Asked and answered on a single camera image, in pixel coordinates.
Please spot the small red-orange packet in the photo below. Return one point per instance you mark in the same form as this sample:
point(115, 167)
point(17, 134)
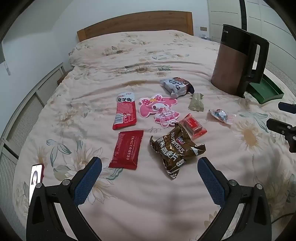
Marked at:
point(193, 125)

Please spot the dark red snack packet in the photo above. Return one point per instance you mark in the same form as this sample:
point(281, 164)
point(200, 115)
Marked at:
point(126, 150)

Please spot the white wardrobe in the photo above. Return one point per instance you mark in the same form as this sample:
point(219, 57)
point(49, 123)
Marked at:
point(266, 14)

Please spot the pink lace-edged packet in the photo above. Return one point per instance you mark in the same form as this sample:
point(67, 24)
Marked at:
point(166, 118)

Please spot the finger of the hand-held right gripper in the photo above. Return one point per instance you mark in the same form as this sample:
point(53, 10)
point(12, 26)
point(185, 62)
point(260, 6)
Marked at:
point(288, 106)
point(279, 126)

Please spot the wooden headboard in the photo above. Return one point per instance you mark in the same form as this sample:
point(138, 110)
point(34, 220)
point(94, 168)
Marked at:
point(138, 25)

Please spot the brown oat snack packet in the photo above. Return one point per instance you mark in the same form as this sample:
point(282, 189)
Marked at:
point(173, 150)

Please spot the clear candy packet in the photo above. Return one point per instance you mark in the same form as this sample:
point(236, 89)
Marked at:
point(219, 114)

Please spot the green tray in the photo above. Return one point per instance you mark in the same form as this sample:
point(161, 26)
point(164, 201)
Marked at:
point(263, 90)

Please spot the phone in red case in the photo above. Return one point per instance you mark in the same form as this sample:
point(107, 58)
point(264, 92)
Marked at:
point(35, 178)

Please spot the small green packet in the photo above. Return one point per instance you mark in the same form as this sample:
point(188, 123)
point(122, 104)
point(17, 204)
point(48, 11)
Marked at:
point(196, 103)

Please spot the white and dark snack packet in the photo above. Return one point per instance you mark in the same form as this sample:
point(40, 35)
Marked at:
point(173, 85)

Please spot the pink bow cartoon packet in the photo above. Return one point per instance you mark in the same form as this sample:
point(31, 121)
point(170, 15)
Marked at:
point(150, 104)

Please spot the white slatted cabinet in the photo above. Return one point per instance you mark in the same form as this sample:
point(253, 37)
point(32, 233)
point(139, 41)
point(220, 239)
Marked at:
point(23, 111)

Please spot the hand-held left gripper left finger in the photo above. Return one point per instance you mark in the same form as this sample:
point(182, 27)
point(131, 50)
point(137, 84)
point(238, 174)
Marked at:
point(89, 180)

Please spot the bright red long snack packet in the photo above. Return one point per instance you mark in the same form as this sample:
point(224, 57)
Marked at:
point(124, 111)

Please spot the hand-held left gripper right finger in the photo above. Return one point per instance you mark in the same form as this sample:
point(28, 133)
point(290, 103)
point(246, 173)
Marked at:
point(210, 180)

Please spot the brown and black kettle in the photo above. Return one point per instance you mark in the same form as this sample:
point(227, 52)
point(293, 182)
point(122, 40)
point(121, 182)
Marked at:
point(229, 64)

